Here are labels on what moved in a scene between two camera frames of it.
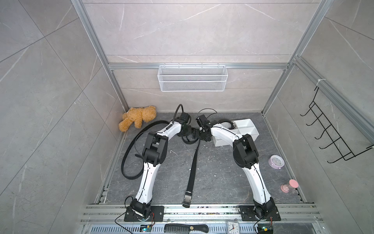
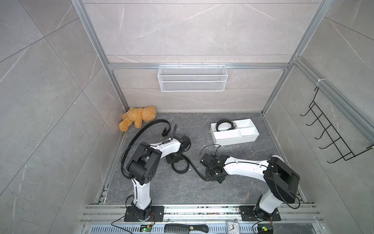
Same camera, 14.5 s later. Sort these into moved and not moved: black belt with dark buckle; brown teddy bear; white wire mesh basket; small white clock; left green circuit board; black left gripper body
Moved: black belt with dark buckle; black left gripper body
Not moved: left green circuit board; white wire mesh basket; small white clock; brown teddy bear
